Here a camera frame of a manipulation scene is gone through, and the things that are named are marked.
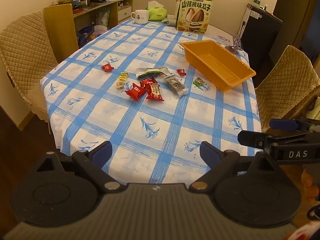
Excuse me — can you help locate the green white snack packet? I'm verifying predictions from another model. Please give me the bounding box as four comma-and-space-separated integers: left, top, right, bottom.
135, 66, 171, 80

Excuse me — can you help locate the blue checked tablecloth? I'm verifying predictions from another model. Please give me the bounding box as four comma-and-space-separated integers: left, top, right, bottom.
40, 14, 263, 184

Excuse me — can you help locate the sunflower seed bag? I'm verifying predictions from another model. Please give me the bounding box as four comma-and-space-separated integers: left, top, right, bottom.
174, 0, 215, 35

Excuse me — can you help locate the grey phone stand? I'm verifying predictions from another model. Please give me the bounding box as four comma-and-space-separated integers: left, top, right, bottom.
224, 35, 243, 54

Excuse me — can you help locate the grey cloth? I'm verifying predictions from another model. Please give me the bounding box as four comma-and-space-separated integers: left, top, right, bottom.
162, 15, 178, 26

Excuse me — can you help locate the red snack packet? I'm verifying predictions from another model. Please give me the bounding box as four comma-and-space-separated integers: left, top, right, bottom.
125, 83, 147, 102
139, 77, 158, 88

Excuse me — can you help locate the red white patterned cloth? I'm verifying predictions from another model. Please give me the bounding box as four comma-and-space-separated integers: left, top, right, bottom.
285, 221, 320, 240

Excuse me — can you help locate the chair with quilted beige cover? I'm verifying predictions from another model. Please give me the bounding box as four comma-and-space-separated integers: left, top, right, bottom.
0, 10, 59, 123
254, 45, 320, 133

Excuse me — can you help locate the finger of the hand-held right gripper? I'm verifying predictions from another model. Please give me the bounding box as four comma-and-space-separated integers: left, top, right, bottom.
269, 117, 320, 132
237, 129, 318, 153

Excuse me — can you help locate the person's right hand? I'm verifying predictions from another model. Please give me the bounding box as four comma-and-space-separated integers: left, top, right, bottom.
301, 169, 316, 198

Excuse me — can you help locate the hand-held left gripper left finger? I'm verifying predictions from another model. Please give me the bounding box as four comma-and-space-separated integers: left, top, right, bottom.
35, 141, 127, 193

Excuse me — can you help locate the wooden shelf unit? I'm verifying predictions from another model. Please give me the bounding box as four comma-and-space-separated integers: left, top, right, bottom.
44, 0, 135, 62

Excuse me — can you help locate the clear snack packet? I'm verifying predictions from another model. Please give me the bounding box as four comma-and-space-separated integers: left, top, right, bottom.
163, 74, 188, 97

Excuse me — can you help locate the red packet with beige label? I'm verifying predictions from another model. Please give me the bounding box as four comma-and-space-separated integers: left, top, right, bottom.
145, 84, 165, 102

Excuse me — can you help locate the green tissue pack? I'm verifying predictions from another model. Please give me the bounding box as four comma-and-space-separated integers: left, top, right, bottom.
146, 1, 168, 22

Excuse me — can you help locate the black fridge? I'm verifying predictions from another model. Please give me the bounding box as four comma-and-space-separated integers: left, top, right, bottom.
241, 3, 283, 58

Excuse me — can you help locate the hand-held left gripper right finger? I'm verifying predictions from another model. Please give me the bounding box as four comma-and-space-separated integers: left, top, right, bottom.
189, 141, 279, 193

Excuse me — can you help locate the white mug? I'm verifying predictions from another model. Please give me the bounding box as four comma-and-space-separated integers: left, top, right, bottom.
130, 9, 150, 24

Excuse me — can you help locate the orange plastic tray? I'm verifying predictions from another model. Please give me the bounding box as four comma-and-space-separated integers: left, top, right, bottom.
179, 39, 257, 92

